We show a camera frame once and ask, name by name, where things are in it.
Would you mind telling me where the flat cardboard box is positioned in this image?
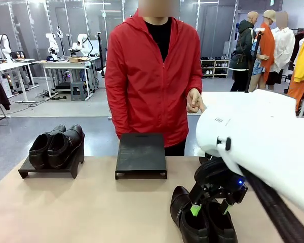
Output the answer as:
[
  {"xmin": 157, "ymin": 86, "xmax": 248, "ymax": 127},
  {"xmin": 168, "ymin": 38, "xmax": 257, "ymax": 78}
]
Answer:
[{"xmin": 67, "ymin": 56, "xmax": 91, "ymax": 63}]

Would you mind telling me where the long white desk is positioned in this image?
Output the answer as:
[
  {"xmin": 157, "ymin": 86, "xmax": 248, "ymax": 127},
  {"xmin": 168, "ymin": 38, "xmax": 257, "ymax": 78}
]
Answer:
[{"xmin": 0, "ymin": 58, "xmax": 40, "ymax": 103}]

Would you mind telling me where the black tripod stand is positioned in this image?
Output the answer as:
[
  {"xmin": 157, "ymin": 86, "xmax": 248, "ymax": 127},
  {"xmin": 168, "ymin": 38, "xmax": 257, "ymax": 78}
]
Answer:
[{"xmin": 96, "ymin": 31, "xmax": 107, "ymax": 78}]

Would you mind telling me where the mannequin in yellow jacket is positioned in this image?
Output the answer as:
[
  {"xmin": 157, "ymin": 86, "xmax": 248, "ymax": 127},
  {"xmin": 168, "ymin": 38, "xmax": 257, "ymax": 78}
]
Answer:
[{"xmin": 285, "ymin": 30, "xmax": 304, "ymax": 112}]

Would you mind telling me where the person's right forearm red sleeve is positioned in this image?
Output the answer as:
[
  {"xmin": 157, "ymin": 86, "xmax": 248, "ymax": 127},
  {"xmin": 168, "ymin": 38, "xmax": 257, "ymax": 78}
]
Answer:
[{"xmin": 110, "ymin": 101, "xmax": 130, "ymax": 139}]

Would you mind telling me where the mannequin in orange top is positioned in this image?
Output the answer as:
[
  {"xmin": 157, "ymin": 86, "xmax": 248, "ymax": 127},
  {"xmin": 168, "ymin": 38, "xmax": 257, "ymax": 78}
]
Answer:
[{"xmin": 248, "ymin": 9, "xmax": 277, "ymax": 92}]

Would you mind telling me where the black leather ankle shoe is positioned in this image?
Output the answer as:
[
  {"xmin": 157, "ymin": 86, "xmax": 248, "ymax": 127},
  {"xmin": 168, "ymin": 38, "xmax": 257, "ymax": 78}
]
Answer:
[
  {"xmin": 28, "ymin": 124, "xmax": 67, "ymax": 170},
  {"xmin": 47, "ymin": 124, "xmax": 85, "ymax": 170}
]

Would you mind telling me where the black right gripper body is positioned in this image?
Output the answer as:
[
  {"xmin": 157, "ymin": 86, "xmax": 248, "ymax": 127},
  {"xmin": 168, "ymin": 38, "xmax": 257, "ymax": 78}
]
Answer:
[{"xmin": 192, "ymin": 157, "xmax": 249, "ymax": 204}]

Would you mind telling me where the white shoe rack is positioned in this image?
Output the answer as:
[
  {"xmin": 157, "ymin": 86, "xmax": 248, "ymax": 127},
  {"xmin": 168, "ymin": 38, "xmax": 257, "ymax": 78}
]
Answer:
[{"xmin": 199, "ymin": 58, "xmax": 230, "ymax": 79}]

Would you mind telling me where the person's left forearm red sleeve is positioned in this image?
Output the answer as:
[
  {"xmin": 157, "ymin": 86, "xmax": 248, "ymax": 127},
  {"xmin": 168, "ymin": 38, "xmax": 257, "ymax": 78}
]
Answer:
[{"xmin": 185, "ymin": 72, "xmax": 203, "ymax": 93}]

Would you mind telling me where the person's left hand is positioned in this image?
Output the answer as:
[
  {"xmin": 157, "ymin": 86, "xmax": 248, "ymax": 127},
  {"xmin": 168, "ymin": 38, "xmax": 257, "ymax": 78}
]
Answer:
[{"xmin": 186, "ymin": 88, "xmax": 207, "ymax": 114}]

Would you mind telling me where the person in red jacket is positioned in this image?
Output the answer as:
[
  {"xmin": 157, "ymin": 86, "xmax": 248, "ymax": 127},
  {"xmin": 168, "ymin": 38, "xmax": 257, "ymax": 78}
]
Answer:
[{"xmin": 104, "ymin": 9, "xmax": 206, "ymax": 156}]

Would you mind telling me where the grey step stool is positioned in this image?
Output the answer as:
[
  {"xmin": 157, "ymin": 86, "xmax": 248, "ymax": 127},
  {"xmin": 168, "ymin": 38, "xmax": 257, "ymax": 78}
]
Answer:
[{"xmin": 70, "ymin": 81, "xmax": 88, "ymax": 102}]

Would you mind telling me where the white robot arm black cable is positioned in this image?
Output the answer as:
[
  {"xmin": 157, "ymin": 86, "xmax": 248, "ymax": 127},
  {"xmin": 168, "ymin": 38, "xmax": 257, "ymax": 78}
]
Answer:
[{"xmin": 69, "ymin": 33, "xmax": 95, "ymax": 58}]

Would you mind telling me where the white desk with robots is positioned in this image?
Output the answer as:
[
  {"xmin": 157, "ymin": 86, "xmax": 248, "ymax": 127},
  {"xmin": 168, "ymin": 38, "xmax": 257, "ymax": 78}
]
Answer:
[{"xmin": 32, "ymin": 59, "xmax": 100, "ymax": 101}]

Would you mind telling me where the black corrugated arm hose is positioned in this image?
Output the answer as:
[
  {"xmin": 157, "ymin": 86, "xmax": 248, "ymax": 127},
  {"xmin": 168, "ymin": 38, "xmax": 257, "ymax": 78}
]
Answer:
[{"xmin": 239, "ymin": 166, "xmax": 304, "ymax": 243}]

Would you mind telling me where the black metal shoe stand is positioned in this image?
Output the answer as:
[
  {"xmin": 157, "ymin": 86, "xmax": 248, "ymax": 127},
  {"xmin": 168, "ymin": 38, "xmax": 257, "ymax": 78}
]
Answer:
[
  {"xmin": 115, "ymin": 133, "xmax": 168, "ymax": 180},
  {"xmin": 18, "ymin": 132, "xmax": 86, "ymax": 180}
]

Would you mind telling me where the figure in white shirt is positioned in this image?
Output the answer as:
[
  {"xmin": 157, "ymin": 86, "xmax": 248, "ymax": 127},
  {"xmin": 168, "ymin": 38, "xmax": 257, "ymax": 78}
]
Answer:
[{"xmin": 265, "ymin": 12, "xmax": 296, "ymax": 92}]

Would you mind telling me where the mannequin in dark green jacket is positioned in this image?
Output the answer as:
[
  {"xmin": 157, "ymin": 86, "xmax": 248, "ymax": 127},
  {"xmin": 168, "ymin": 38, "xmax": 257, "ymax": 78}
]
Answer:
[{"xmin": 229, "ymin": 11, "xmax": 259, "ymax": 93}]

